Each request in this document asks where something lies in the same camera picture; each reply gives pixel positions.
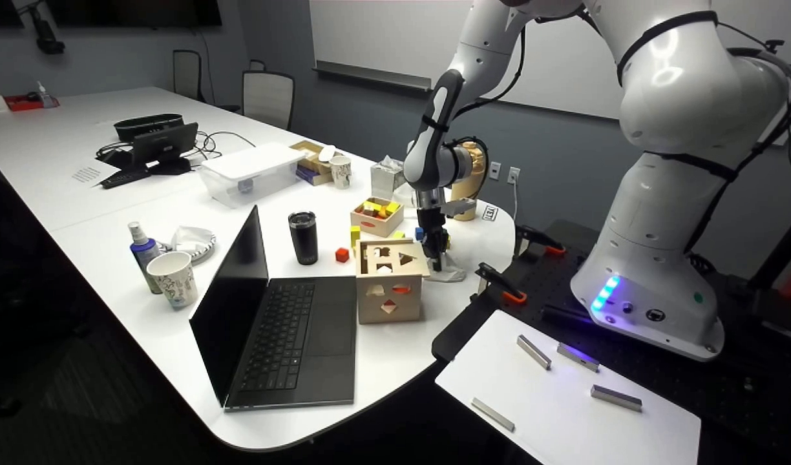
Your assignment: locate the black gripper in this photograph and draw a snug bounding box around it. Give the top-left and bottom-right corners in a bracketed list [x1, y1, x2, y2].
[414, 203, 456, 274]

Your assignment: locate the black cylinder tumbler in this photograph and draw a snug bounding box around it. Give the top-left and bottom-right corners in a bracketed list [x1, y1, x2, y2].
[286, 208, 320, 269]

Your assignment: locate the white paper cup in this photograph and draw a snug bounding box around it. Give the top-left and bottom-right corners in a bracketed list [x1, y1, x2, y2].
[329, 153, 355, 191]

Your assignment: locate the grey office chair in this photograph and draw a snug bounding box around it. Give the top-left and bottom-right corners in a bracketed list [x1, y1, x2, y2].
[237, 64, 297, 131]
[170, 45, 203, 101]

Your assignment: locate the wooden shape sorter box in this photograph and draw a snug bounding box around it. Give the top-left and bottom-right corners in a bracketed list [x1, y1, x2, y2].
[352, 238, 430, 327]

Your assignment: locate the white board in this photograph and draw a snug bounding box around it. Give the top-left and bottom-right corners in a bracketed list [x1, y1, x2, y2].
[432, 308, 702, 465]

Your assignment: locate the paper cup with print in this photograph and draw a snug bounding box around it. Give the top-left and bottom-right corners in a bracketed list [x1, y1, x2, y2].
[144, 248, 200, 313]

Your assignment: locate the clear plastic storage bin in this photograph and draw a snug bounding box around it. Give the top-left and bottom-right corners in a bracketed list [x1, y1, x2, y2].
[197, 138, 307, 207]

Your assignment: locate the black device on stand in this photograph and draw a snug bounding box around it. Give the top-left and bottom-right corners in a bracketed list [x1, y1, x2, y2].
[95, 120, 202, 191]

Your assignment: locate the wooden tray of blocks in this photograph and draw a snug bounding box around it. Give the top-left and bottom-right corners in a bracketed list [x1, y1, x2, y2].
[350, 197, 405, 241]

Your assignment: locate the black wall television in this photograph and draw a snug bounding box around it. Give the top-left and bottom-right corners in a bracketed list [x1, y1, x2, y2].
[48, 0, 224, 29]

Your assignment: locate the black laptop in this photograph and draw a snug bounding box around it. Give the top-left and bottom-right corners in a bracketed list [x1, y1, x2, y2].
[187, 203, 359, 410]

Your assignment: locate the grey metal bar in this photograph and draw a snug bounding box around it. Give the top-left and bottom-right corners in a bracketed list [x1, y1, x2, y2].
[555, 341, 602, 374]
[589, 383, 647, 412]
[514, 332, 555, 371]
[467, 396, 520, 434]

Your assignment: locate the black robot cart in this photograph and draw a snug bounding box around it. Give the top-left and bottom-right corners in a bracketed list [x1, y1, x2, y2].
[430, 216, 791, 465]

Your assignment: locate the wall whiteboard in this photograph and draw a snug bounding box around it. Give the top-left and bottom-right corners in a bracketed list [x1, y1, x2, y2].
[307, 0, 626, 118]

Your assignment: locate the grey tissue box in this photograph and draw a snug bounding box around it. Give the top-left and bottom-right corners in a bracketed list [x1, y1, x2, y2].
[366, 163, 408, 200]

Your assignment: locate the white cable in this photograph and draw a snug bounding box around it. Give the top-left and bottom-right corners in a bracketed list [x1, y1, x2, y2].
[191, 127, 258, 163]

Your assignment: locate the red flat item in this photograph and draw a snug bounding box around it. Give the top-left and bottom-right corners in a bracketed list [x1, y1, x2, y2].
[2, 88, 48, 114]

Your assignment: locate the small spray bottle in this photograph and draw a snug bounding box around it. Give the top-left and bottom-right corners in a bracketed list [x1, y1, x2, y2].
[125, 220, 165, 296]

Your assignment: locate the orange black clamp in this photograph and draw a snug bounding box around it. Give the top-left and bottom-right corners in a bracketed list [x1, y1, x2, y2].
[514, 222, 572, 260]
[474, 260, 533, 310]

